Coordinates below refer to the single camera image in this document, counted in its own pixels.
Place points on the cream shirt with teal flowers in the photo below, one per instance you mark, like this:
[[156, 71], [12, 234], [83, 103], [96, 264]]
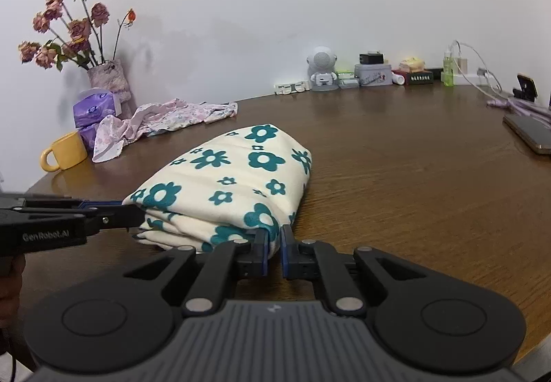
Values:
[[224, 175]]

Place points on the green bottle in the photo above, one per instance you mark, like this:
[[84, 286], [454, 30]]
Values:
[[448, 72]]

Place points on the black flat box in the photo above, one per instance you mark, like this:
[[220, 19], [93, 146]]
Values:
[[419, 78]]

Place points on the yellow mug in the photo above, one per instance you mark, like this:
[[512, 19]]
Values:
[[69, 149]]

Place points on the sealed purple tissue pack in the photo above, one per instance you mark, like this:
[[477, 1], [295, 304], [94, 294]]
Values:
[[88, 137]]

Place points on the opened purple tissue pack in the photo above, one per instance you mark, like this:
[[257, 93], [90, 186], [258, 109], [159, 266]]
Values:
[[92, 109]]

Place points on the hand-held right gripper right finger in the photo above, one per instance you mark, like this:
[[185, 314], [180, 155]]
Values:
[[284, 256]]

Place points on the small green box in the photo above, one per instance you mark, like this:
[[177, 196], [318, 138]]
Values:
[[345, 75]]

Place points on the grey tin box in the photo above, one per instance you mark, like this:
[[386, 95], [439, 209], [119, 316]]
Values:
[[373, 74]]

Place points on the pink floral garment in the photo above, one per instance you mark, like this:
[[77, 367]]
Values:
[[172, 115]]

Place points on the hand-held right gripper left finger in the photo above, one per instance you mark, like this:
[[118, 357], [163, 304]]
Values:
[[264, 255]]

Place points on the red white tube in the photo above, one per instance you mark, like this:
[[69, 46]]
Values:
[[398, 79]]

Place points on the white astronaut figurine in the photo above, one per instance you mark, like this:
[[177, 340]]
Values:
[[322, 59]]

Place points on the small white box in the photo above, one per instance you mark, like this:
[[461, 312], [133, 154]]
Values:
[[348, 83]]

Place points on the smartphone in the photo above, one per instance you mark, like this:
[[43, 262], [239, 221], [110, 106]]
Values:
[[531, 134]]

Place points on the orange rosebud stem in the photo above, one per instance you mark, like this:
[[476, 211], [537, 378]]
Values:
[[131, 15]]

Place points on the person's left hand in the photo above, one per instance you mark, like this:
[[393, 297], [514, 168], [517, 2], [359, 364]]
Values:
[[8, 291]]

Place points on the white charger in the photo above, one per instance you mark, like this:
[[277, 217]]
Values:
[[461, 66]]

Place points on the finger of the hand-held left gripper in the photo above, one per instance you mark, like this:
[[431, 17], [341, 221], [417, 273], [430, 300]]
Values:
[[103, 204], [116, 219]]

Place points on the purple textured vase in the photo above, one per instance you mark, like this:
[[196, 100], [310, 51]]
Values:
[[109, 76]]

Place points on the yellow white packet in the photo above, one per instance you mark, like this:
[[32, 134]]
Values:
[[412, 64]]

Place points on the black phone stand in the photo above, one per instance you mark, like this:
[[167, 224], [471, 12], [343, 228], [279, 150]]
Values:
[[526, 89]]

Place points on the black charger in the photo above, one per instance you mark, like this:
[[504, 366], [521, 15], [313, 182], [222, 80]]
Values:
[[371, 58]]

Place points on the bouquet of dried roses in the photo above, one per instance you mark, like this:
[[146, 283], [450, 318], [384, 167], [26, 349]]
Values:
[[77, 29]]

